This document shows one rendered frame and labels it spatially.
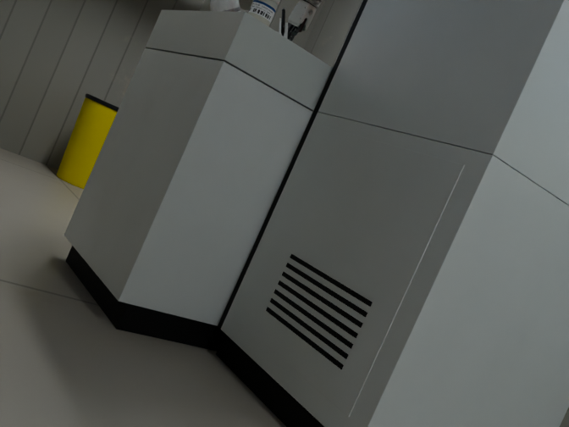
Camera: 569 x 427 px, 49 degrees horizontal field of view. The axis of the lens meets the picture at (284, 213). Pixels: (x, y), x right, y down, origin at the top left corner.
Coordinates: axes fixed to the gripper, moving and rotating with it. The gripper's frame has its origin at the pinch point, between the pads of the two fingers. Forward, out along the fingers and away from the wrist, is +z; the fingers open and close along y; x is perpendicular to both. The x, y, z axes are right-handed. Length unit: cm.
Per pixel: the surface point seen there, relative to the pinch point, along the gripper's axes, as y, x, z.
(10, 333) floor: -98, 80, 93
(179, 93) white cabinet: -47, 50, 33
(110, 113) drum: 178, -12, 97
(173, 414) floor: -126, 49, 87
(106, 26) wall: 246, -4, 54
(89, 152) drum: 174, -10, 126
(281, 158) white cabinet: -67, 19, 34
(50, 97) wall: 233, 12, 116
